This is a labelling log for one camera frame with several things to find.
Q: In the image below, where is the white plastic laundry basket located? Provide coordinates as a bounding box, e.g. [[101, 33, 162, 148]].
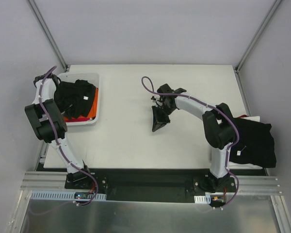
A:
[[54, 72, 100, 126]]

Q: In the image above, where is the black t shirt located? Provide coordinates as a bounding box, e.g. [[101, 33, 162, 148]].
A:
[[229, 118, 276, 168], [54, 80, 97, 119]]

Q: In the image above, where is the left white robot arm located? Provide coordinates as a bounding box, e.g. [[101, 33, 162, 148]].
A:
[[24, 71, 93, 189]]

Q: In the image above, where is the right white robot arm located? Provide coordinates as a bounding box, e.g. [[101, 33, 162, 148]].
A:
[[152, 84, 239, 193]]

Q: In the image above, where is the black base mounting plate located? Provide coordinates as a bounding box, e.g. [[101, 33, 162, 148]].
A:
[[65, 168, 236, 203]]

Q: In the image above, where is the orange t shirt in basket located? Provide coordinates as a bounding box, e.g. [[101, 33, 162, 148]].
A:
[[64, 88, 98, 120]]

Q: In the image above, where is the right white cable duct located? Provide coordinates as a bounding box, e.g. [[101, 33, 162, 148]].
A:
[[194, 194, 211, 204]]

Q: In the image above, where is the white cable duct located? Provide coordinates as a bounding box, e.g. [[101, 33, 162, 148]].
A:
[[194, 194, 211, 204], [31, 191, 94, 201]]

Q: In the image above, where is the left white cable duct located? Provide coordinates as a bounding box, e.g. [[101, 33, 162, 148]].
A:
[[31, 191, 94, 201]]

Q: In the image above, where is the right aluminium corner post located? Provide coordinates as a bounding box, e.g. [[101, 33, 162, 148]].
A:
[[234, 0, 284, 73]]

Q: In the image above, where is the aluminium corner post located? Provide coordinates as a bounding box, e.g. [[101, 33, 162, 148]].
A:
[[27, 0, 69, 71], [234, 0, 284, 73]]

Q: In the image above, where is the left aluminium corner post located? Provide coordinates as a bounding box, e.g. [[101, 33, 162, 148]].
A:
[[27, 0, 69, 71]]

